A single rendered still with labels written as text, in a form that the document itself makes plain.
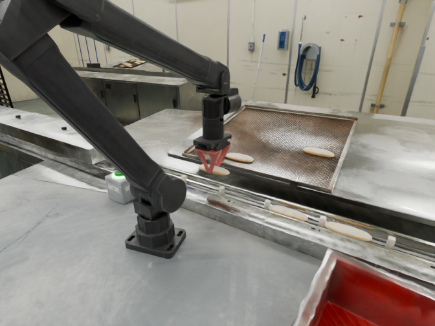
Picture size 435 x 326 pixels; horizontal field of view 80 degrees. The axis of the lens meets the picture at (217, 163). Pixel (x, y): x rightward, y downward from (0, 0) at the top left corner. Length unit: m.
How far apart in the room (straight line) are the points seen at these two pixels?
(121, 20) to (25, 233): 0.57
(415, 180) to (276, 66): 3.83
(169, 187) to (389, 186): 0.58
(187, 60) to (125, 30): 0.15
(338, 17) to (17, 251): 4.19
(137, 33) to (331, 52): 3.96
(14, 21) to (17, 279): 0.48
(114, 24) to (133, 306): 0.46
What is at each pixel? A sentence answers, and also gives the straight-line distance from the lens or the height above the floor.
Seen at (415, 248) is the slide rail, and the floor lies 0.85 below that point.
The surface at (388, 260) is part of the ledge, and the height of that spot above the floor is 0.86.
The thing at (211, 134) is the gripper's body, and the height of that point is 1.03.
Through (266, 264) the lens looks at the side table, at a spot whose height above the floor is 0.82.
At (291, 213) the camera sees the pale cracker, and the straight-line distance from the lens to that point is 0.69.
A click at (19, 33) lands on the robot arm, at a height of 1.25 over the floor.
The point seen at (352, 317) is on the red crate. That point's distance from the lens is 0.56.
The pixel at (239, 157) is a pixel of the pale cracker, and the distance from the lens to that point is 0.87.
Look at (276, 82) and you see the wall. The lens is 4.55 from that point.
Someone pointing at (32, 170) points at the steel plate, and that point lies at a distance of 1.19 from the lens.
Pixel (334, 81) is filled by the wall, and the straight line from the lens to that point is 4.34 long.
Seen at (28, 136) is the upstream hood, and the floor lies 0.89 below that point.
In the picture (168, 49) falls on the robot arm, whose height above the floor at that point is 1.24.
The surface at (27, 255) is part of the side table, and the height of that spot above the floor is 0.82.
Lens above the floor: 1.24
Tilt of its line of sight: 24 degrees down
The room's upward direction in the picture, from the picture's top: straight up
